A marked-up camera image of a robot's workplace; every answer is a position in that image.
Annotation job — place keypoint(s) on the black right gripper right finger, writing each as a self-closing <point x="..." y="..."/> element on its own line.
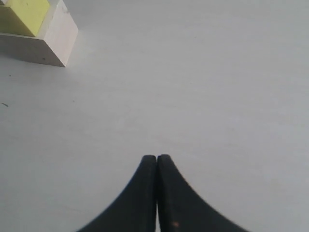
<point x="180" y="208"/>

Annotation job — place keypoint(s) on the yellow foam cube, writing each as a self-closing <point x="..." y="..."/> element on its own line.
<point x="22" y="17"/>

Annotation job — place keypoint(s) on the large wooden cube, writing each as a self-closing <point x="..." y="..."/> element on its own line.
<point x="53" y="44"/>

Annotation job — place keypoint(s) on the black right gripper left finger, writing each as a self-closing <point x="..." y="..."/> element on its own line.
<point x="134" y="210"/>

